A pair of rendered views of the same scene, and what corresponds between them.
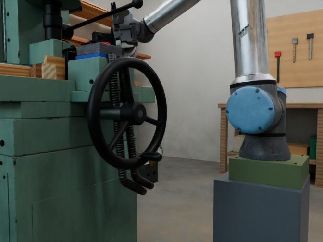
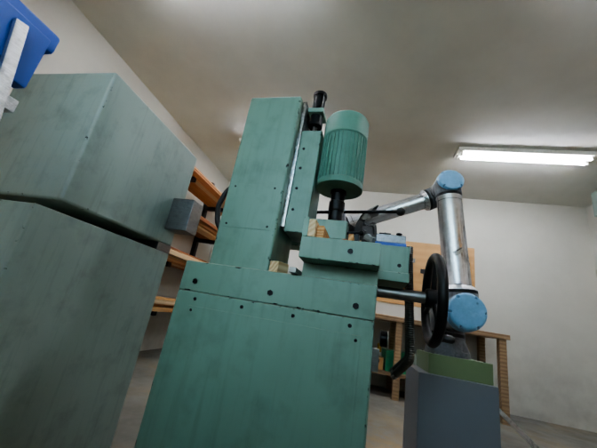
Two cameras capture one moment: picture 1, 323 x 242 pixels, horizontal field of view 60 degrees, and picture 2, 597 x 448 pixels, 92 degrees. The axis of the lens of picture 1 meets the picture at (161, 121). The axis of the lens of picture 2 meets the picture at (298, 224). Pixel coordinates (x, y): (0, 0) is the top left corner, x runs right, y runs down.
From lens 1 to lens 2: 0.82 m
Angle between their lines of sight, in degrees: 28
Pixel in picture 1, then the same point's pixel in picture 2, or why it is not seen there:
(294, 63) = not seen: hidden behind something
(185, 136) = not seen: hidden behind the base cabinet
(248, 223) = (453, 418)
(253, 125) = (473, 324)
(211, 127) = not seen: hidden behind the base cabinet
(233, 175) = (433, 370)
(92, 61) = (401, 250)
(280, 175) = (475, 372)
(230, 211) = (435, 404)
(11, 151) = (371, 315)
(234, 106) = (457, 307)
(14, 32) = (303, 205)
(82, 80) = (386, 262)
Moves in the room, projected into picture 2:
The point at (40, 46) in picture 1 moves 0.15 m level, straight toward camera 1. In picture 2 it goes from (328, 223) to (364, 219)
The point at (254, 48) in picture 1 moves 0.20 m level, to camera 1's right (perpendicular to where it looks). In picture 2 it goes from (465, 265) to (497, 274)
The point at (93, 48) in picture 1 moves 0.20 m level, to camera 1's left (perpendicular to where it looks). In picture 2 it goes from (398, 239) to (346, 224)
